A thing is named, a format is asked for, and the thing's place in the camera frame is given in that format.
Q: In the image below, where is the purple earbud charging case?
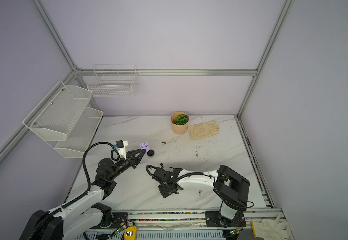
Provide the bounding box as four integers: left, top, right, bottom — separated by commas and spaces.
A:
140, 142, 151, 152

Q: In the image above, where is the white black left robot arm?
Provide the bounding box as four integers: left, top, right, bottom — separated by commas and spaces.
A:
20, 142, 148, 240

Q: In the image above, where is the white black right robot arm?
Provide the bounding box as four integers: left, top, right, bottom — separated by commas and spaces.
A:
146, 165, 254, 222

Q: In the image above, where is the black round charging case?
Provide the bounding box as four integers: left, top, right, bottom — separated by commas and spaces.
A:
147, 150, 155, 157

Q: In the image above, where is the white mesh lower shelf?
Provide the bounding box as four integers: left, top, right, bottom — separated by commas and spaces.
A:
54, 108, 103, 159

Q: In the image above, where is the white mesh shelf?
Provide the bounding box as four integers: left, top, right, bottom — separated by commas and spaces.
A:
23, 81, 92, 142
54, 108, 103, 159

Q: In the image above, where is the yellow tag box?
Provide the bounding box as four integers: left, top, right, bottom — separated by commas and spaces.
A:
124, 226, 137, 240

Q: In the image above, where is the orange pot with green plant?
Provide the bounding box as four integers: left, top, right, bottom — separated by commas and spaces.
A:
171, 112, 189, 135

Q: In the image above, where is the white mesh upper shelf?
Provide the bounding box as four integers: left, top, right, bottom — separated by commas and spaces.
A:
23, 81, 92, 142

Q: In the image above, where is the white glove yellow cuff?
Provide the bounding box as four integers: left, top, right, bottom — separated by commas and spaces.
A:
251, 215, 292, 240

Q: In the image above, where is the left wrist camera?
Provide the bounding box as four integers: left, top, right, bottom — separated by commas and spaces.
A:
111, 140, 128, 161

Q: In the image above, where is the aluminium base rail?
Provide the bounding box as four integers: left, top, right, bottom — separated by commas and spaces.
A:
80, 208, 285, 232

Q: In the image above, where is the white wire basket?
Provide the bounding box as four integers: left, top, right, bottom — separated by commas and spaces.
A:
87, 65, 139, 97

